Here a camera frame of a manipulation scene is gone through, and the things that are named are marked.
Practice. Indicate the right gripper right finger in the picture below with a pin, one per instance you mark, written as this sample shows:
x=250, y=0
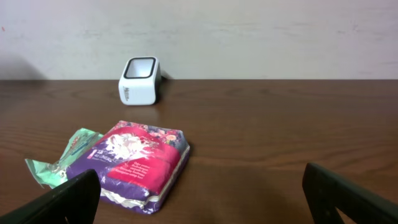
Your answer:
x=327, y=193

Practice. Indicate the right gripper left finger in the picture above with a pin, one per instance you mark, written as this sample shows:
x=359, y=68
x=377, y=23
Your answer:
x=74, y=201

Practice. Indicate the green toilet wipes pack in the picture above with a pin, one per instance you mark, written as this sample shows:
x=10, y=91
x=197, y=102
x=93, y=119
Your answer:
x=55, y=174

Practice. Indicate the purple red liner pack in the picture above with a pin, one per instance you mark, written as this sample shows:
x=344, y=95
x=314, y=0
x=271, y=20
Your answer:
x=136, y=164

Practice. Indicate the white barcode scanner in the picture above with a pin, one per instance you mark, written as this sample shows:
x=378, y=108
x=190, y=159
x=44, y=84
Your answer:
x=140, y=81

